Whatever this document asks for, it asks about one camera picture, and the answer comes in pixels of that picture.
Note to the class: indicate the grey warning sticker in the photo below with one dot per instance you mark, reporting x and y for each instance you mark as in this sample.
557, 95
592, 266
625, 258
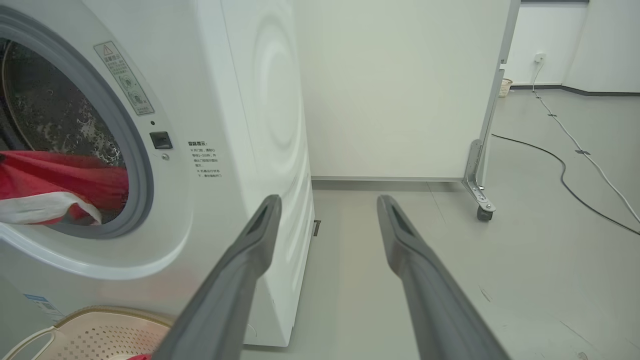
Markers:
125, 80

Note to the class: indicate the plain red garment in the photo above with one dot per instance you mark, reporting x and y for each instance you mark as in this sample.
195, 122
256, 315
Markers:
141, 357

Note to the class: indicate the red garment with white trim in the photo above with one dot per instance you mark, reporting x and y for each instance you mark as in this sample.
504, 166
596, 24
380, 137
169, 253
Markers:
60, 175

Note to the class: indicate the cream perforated laundry basket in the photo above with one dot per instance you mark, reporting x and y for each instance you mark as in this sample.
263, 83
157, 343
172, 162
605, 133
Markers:
100, 340

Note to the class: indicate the white wall outlet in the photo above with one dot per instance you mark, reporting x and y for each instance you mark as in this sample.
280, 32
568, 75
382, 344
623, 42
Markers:
540, 57

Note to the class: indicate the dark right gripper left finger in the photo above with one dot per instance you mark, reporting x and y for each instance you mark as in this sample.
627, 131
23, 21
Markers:
235, 280

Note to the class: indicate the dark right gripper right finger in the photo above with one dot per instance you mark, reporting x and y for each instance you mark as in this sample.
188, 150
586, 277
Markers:
430, 300

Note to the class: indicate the white partition panel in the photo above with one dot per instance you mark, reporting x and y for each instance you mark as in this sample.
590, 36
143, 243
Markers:
400, 90

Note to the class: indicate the black door latch socket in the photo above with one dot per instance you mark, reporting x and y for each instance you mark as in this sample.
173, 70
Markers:
161, 140

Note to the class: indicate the white washing machine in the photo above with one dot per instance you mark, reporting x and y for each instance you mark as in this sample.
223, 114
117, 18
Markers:
220, 100

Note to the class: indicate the small cream wicker bin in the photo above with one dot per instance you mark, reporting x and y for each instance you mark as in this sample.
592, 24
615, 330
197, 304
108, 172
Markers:
505, 88

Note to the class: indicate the blue energy label sticker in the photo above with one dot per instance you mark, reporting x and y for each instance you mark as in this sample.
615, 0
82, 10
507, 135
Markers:
42, 305

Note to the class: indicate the small text notice sticker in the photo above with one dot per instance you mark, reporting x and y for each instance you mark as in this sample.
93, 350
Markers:
205, 160

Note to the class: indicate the metal partition foot with caster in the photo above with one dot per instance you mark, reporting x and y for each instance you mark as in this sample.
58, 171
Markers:
480, 195

